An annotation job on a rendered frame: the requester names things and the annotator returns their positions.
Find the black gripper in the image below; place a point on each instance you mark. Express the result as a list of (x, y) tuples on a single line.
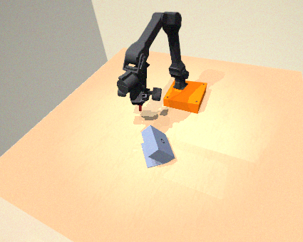
[(156, 93)]

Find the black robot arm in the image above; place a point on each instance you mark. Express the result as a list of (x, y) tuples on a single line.
[(138, 52)]

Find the light blue sloped panel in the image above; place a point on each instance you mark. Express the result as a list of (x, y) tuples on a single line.
[(156, 147)]

